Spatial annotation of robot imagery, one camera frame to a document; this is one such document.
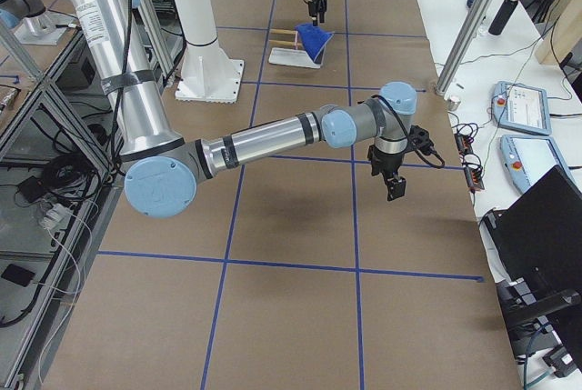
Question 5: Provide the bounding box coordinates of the small metal cylinder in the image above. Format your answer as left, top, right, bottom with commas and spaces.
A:
447, 95, 461, 112

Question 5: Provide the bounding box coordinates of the blue towel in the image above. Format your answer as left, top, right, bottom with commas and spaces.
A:
296, 23, 335, 65

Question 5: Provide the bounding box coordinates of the aluminium frame post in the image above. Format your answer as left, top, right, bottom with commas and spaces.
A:
435, 0, 492, 96

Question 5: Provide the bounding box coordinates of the black laptop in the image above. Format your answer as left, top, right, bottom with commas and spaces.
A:
484, 165, 581, 294

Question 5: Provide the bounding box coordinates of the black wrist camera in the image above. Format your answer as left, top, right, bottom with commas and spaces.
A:
407, 125, 434, 155

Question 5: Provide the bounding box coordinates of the black water bottle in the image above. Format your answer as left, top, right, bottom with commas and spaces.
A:
487, 0, 519, 35

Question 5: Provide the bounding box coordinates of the upper teach pendant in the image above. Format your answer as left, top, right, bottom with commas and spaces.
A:
491, 81, 552, 135

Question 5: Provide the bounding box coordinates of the wooden rack bar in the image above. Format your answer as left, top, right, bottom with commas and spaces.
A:
269, 28, 297, 36

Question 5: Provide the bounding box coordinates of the white camera mast pillar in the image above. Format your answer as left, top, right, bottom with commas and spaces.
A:
175, 0, 245, 104

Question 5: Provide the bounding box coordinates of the white towel rack base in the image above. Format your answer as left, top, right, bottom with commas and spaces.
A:
268, 47, 322, 69

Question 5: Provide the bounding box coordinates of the teach pendant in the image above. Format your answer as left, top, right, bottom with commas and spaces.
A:
491, 81, 552, 135
500, 135, 572, 194

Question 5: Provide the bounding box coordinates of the lower teach pendant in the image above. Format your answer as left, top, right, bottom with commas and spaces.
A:
500, 135, 572, 194

